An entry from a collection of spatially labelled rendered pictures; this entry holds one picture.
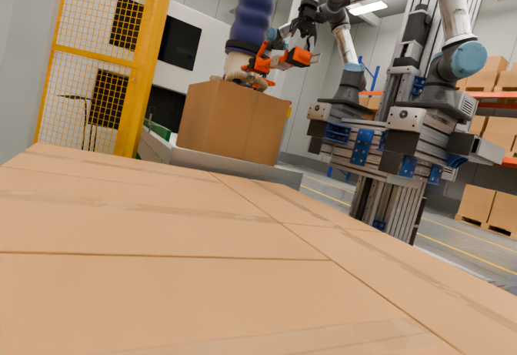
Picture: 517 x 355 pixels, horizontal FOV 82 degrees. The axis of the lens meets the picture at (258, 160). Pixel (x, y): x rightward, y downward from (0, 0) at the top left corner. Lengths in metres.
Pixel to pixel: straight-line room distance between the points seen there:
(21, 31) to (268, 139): 1.34
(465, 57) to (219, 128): 1.01
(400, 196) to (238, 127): 0.89
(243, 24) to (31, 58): 1.10
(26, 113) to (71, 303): 1.69
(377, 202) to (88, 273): 1.43
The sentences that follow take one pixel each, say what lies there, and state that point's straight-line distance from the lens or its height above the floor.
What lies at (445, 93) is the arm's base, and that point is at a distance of 1.47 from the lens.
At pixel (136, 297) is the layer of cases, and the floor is 0.54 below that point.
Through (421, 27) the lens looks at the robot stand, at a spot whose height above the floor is 1.45.
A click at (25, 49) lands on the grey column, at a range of 1.99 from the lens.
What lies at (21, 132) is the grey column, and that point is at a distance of 2.00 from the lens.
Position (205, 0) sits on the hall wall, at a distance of 11.22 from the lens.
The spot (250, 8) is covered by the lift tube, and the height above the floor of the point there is 1.39.
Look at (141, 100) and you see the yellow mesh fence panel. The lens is 2.04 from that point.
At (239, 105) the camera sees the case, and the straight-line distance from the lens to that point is 1.46.
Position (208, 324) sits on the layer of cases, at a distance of 0.34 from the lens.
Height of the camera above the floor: 0.74
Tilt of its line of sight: 4 degrees down
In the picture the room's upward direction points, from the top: 14 degrees clockwise
